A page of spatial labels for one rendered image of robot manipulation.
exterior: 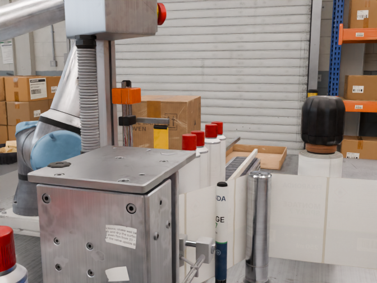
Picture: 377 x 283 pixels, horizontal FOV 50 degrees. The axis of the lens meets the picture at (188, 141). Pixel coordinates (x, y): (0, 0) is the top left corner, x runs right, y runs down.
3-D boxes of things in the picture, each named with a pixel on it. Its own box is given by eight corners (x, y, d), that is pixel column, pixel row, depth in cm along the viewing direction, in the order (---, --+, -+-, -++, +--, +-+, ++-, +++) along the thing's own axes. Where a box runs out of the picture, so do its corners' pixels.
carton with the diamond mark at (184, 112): (187, 177, 144) (187, 101, 139) (123, 174, 148) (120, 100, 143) (200, 159, 173) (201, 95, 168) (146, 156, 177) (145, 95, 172)
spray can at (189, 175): (196, 227, 91) (196, 137, 87) (174, 224, 93) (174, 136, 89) (202, 218, 96) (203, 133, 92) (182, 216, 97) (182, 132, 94)
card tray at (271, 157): (280, 170, 162) (280, 160, 161) (216, 165, 170) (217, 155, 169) (286, 155, 190) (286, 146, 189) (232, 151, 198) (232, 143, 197)
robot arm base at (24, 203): (54, 218, 98) (53, 178, 96) (-1, 214, 101) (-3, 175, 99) (83, 201, 112) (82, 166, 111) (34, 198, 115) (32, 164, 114)
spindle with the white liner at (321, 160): (339, 251, 79) (349, 97, 74) (292, 244, 82) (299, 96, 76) (337, 233, 87) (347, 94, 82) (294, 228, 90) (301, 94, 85)
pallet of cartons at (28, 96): (32, 187, 425) (24, 77, 404) (-37, 182, 444) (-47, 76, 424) (86, 161, 540) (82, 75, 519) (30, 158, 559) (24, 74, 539)
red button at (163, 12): (154, 0, 68) (169, 1, 70) (142, 3, 71) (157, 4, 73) (154, 23, 68) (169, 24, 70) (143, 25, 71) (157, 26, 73)
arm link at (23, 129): (59, 164, 113) (56, 116, 112) (73, 173, 102) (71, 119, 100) (13, 169, 107) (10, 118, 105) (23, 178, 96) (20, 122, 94)
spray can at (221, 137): (223, 196, 113) (224, 123, 109) (205, 194, 115) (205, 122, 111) (226, 190, 118) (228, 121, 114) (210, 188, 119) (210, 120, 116)
